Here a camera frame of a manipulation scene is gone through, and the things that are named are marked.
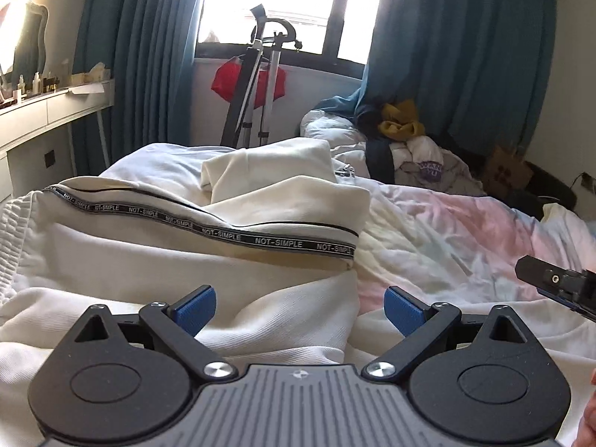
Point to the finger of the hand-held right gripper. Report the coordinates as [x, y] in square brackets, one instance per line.
[554, 279]

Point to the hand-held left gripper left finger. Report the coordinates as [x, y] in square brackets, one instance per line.
[198, 311]

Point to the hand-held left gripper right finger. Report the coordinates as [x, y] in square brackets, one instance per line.
[401, 311]

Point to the white pants with black band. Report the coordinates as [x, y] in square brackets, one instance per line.
[153, 260]

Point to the person's right forearm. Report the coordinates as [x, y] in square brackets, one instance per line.
[589, 409]

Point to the white pillow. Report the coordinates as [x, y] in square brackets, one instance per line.
[565, 221]

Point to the pastel tie-dye bed blanket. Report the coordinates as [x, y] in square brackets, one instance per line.
[447, 237]

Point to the black bag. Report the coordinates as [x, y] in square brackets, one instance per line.
[554, 188]

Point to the brown cardboard box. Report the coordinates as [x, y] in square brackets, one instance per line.
[505, 170]

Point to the grey shirt with purple print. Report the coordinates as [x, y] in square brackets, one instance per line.
[433, 167]

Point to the dark blue garment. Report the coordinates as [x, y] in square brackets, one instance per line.
[375, 149]

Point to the yellow garment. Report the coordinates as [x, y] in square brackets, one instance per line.
[400, 121]

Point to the white duvet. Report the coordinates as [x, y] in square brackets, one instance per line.
[330, 125]

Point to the red bag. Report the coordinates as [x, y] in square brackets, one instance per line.
[226, 81]

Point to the black and silver stand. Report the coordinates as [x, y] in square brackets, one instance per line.
[251, 79]

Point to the blue curtain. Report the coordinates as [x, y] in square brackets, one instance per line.
[465, 56]
[139, 56]

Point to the white paper sheet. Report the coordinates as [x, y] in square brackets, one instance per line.
[88, 89]

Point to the white vanity desk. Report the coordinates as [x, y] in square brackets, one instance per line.
[42, 116]

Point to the tissue box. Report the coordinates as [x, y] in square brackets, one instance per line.
[93, 73]

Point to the dark glass bottle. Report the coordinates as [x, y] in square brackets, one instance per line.
[51, 84]

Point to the small white bottle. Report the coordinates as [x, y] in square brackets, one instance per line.
[19, 89]
[37, 83]

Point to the ornate framed mirror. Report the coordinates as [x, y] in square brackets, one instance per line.
[32, 42]

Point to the wall socket with plug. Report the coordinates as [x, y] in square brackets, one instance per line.
[582, 179]

